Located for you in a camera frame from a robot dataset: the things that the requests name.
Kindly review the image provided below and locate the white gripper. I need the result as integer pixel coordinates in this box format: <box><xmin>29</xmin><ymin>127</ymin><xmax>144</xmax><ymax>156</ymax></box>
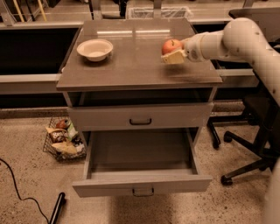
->
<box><xmin>161</xmin><ymin>34</ymin><xmax>207</xmax><ymax>65</ymax></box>

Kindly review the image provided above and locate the red apple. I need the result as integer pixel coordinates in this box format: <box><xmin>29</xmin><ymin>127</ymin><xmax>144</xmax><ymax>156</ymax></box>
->
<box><xmin>162</xmin><ymin>39</ymin><xmax>183</xmax><ymax>55</ymax></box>

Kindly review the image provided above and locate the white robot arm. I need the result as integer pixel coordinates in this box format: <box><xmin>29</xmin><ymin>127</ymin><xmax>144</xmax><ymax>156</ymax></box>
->
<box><xmin>162</xmin><ymin>17</ymin><xmax>280</xmax><ymax>224</ymax></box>

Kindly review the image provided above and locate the grey drawer cabinet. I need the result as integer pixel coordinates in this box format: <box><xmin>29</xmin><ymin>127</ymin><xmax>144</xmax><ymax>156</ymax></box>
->
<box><xmin>56</xmin><ymin>18</ymin><xmax>224</xmax><ymax>199</ymax></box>

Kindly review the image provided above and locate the closed grey upper drawer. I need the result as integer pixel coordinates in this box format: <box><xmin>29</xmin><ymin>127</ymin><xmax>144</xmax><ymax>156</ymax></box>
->
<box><xmin>68</xmin><ymin>102</ymin><xmax>214</xmax><ymax>131</ymax></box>

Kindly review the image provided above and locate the open grey lower drawer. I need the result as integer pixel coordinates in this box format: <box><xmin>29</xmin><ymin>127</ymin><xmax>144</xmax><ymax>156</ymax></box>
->
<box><xmin>73</xmin><ymin>129</ymin><xmax>212</xmax><ymax>197</ymax></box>

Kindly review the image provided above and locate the clear plastic bin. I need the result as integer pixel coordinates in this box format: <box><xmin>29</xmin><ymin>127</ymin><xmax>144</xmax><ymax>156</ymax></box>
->
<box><xmin>126</xmin><ymin>6</ymin><xmax>193</xmax><ymax>19</ymax></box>

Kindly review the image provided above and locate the white bowl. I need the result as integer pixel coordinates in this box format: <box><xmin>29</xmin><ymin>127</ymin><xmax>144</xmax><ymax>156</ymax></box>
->
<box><xmin>77</xmin><ymin>39</ymin><xmax>114</xmax><ymax>62</ymax></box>

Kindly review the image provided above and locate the black office chair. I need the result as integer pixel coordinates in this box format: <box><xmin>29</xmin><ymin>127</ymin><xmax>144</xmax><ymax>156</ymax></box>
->
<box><xmin>206</xmin><ymin>43</ymin><xmax>280</xmax><ymax>186</ymax></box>

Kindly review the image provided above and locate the red snack can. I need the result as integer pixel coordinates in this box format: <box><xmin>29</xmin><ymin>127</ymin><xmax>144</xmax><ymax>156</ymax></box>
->
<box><xmin>56</xmin><ymin>119</ymin><xmax>70</xmax><ymax>130</ymax></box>

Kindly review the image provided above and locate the yellow snack bag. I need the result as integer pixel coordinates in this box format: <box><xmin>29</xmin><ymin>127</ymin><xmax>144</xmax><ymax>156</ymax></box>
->
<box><xmin>52</xmin><ymin>142</ymin><xmax>77</xmax><ymax>155</ymax></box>

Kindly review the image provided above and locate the brown chip bag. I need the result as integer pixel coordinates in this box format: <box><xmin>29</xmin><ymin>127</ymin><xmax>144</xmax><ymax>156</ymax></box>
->
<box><xmin>46</xmin><ymin>128</ymin><xmax>68</xmax><ymax>144</ymax></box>

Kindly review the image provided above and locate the black cylindrical floor leg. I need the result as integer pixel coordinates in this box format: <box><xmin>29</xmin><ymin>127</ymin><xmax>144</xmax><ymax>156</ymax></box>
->
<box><xmin>49</xmin><ymin>192</ymin><xmax>67</xmax><ymax>224</ymax></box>

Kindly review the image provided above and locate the black wire basket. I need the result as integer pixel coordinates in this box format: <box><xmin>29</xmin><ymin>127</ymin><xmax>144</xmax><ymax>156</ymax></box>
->
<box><xmin>43</xmin><ymin>117</ymin><xmax>86</xmax><ymax>161</ymax></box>

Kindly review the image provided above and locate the black floor cable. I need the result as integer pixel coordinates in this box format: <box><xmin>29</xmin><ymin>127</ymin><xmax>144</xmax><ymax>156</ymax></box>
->
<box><xmin>0</xmin><ymin>157</ymin><xmax>51</xmax><ymax>224</ymax></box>

